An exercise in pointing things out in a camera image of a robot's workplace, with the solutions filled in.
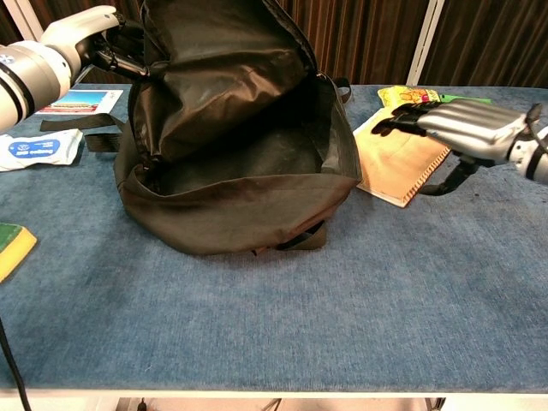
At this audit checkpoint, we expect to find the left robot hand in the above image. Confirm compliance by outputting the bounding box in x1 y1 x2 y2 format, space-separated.
40 4 151 80

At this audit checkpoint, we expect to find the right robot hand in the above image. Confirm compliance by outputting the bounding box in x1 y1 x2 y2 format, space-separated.
371 98 540 197

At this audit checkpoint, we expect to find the tan kraft notebook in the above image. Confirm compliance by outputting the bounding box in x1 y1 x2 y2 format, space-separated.
355 106 453 209

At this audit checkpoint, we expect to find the black backpack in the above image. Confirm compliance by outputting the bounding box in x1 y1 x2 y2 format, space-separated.
40 0 364 257

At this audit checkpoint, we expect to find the green packet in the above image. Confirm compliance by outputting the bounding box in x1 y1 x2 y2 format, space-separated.
439 93 492 105

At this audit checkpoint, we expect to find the yellow snack packet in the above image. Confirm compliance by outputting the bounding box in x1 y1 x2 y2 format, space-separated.
377 85 442 109

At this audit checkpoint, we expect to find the photo postcard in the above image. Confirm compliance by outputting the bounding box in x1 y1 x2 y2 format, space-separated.
36 88 124 116

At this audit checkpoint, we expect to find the white wet wipes pack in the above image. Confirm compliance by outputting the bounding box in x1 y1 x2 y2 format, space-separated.
0 128 85 172

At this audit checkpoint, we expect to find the green yellow sponge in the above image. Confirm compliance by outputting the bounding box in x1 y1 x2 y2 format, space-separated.
0 222 39 283

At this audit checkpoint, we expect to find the blue table mat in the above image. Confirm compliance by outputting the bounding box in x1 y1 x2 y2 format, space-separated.
0 83 548 391

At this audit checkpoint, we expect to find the white frame post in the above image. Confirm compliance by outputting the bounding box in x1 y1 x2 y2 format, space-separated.
405 0 446 86
15 0 45 42

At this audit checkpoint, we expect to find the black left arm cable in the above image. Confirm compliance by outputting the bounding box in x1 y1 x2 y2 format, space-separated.
0 319 33 411

